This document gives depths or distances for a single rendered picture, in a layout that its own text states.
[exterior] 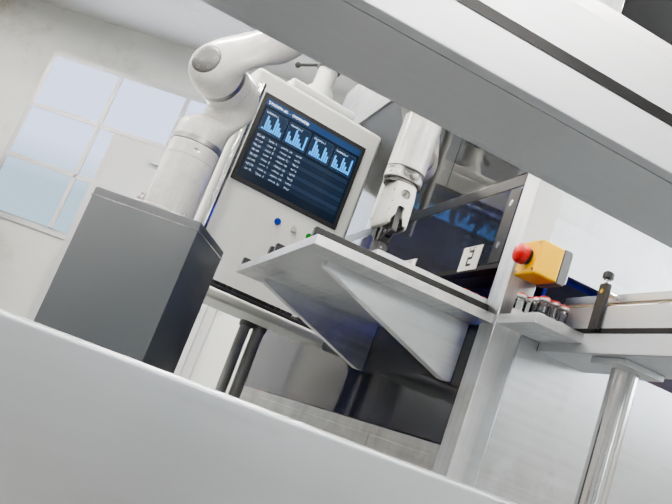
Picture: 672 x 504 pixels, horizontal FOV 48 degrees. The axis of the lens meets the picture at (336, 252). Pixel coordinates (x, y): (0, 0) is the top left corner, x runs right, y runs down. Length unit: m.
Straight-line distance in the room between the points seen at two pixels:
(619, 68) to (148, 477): 0.48
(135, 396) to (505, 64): 0.36
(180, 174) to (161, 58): 4.90
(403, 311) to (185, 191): 0.56
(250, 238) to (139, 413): 1.90
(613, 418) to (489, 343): 0.27
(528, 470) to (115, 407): 1.18
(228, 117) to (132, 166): 4.38
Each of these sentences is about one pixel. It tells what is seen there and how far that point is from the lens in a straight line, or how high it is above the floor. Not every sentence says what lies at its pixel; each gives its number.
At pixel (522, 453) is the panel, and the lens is 1.57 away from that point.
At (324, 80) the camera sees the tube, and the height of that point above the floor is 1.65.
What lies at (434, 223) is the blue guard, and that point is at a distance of 2.00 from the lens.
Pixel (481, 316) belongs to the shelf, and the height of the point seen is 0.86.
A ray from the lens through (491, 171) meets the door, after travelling 1.87.
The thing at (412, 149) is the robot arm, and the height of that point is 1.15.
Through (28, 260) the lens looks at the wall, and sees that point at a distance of 6.31.
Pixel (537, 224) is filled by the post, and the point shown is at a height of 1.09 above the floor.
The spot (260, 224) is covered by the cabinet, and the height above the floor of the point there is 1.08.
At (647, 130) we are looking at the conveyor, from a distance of 0.67.
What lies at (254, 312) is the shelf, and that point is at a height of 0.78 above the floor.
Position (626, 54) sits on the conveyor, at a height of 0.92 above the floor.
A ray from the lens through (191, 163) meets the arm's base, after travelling 1.73.
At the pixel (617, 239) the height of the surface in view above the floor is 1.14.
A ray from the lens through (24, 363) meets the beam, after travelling 0.50.
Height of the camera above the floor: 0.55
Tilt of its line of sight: 13 degrees up
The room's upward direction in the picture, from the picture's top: 21 degrees clockwise
